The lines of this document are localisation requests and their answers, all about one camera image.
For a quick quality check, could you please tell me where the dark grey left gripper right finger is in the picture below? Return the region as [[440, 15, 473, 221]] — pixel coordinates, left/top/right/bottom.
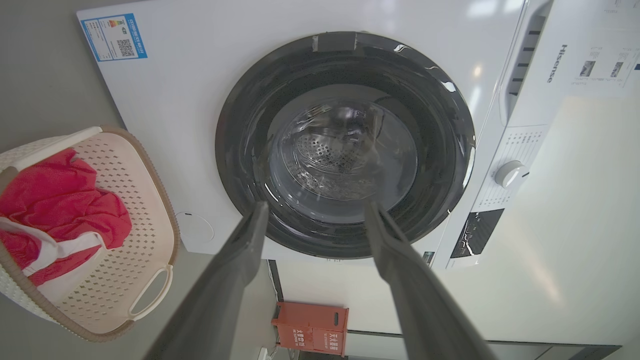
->
[[364, 199, 497, 360]]

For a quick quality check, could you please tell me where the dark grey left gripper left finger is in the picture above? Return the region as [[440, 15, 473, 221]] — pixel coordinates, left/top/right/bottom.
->
[[144, 201, 270, 360]]

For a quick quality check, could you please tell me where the cream perforated laundry basket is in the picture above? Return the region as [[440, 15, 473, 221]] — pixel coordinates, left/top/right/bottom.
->
[[0, 125, 181, 343]]

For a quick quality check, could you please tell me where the round white filter cover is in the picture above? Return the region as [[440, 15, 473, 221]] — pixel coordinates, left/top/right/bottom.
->
[[175, 211, 215, 246]]

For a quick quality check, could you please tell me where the black washer display panel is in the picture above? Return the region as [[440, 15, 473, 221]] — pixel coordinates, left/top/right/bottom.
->
[[450, 208, 505, 259]]

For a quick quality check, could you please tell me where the red fire equipment box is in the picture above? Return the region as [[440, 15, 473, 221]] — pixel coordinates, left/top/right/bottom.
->
[[271, 301, 349, 357]]

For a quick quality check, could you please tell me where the white cloth garment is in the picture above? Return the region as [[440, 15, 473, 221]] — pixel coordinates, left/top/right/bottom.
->
[[35, 242, 103, 303]]

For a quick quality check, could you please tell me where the white washer control knob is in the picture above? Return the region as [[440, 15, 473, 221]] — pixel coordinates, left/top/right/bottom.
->
[[494, 160, 530, 189]]

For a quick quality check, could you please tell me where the white front-load washing machine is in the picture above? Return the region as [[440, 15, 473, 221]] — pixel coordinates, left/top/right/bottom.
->
[[76, 0, 640, 271]]

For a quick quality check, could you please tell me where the red garment with white trim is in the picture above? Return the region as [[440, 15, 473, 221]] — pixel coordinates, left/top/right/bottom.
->
[[0, 148, 133, 287]]

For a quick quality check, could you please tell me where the black round washer door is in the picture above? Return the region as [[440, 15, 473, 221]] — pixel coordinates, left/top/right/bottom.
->
[[215, 31, 476, 260]]

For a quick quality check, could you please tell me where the white detergent drawer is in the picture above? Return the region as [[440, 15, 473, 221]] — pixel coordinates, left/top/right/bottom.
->
[[500, 0, 576, 128]]

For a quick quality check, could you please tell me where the blue energy label sticker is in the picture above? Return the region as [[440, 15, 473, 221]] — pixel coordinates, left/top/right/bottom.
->
[[81, 13, 148, 62]]

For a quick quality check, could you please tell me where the printed paper sheet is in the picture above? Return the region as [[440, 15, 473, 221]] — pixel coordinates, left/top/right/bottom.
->
[[570, 0, 640, 98]]

